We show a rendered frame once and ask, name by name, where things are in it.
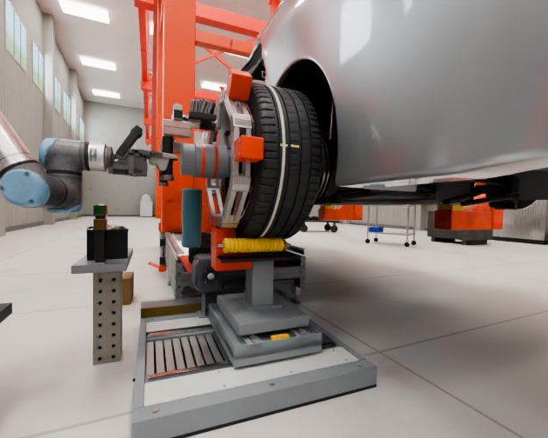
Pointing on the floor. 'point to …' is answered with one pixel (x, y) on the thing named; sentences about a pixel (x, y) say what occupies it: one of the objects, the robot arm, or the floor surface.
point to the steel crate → (457, 234)
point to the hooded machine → (145, 206)
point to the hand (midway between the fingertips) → (173, 156)
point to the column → (107, 317)
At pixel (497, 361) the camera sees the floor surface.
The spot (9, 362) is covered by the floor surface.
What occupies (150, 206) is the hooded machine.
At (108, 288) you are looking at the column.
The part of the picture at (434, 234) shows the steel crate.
